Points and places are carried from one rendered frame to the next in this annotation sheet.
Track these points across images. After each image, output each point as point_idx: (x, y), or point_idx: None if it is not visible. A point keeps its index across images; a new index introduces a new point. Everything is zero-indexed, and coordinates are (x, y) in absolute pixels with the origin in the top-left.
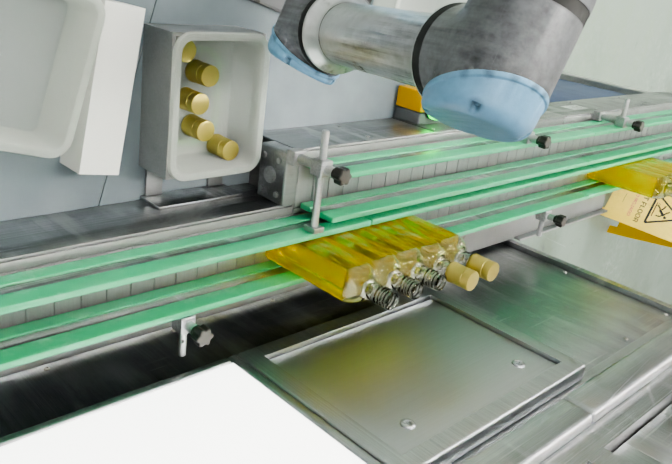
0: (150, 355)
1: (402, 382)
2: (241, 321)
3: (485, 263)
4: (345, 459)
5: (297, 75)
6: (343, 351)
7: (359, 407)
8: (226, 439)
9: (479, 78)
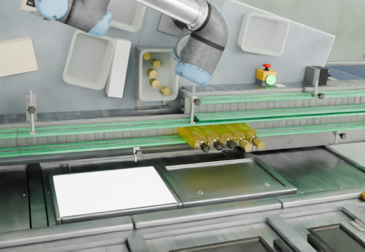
0: (131, 163)
1: (211, 181)
2: (171, 158)
3: (258, 142)
4: (168, 195)
5: None
6: (196, 170)
7: (187, 185)
8: (133, 184)
9: (182, 65)
